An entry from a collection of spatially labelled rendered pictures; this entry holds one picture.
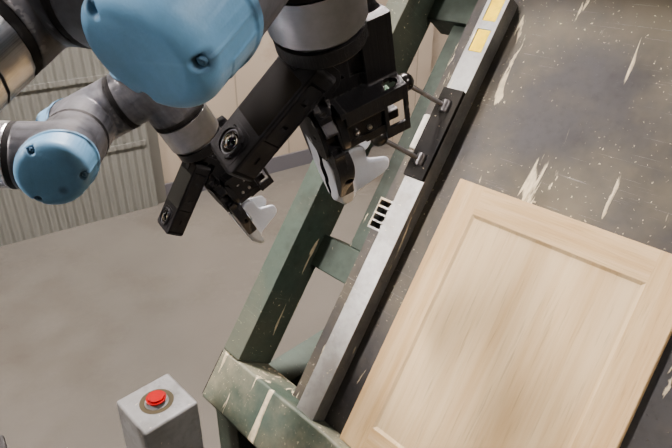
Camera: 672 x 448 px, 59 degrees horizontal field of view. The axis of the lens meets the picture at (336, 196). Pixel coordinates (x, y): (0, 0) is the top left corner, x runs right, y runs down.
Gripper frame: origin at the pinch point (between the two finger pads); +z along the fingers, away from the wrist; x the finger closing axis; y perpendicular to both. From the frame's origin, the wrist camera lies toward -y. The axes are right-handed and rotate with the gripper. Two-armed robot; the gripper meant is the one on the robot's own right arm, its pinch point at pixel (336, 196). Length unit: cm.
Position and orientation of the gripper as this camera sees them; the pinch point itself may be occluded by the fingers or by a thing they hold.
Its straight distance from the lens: 58.8
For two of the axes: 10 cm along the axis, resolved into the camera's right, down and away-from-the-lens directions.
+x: -4.5, -6.7, 5.9
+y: 8.8, -4.5, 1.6
